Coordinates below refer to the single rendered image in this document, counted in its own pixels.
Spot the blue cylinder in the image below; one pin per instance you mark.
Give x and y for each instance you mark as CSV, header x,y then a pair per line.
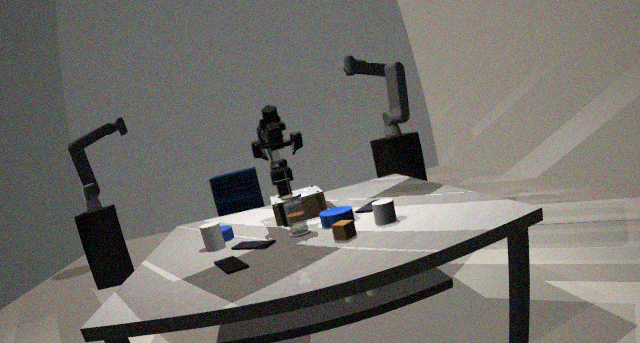
x,y
332,216
227,232

